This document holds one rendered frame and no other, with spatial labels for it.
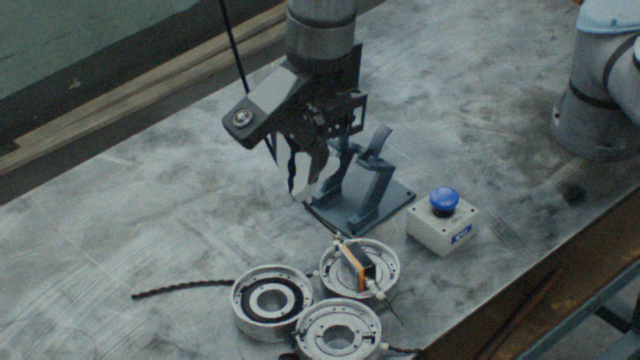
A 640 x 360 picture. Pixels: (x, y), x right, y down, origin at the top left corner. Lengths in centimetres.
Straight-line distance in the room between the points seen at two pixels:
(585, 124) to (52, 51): 177
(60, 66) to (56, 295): 165
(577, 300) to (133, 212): 72
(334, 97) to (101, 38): 193
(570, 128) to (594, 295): 32
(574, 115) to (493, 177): 15
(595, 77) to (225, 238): 56
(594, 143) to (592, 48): 15
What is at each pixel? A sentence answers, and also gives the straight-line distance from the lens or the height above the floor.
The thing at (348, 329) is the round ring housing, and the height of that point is 82.
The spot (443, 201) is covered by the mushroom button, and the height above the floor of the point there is 87.
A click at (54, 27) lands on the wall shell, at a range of 302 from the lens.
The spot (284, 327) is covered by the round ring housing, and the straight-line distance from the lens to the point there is 136.
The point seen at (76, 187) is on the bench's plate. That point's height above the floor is 80.
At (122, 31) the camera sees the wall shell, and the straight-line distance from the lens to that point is 315.
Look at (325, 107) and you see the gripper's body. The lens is 122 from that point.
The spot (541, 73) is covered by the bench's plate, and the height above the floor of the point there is 80.
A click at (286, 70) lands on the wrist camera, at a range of 121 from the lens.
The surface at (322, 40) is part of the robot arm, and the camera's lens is 116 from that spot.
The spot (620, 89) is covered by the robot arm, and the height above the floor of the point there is 97.
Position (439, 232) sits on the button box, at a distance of 146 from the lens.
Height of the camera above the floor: 187
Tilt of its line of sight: 42 degrees down
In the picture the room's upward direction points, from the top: 2 degrees counter-clockwise
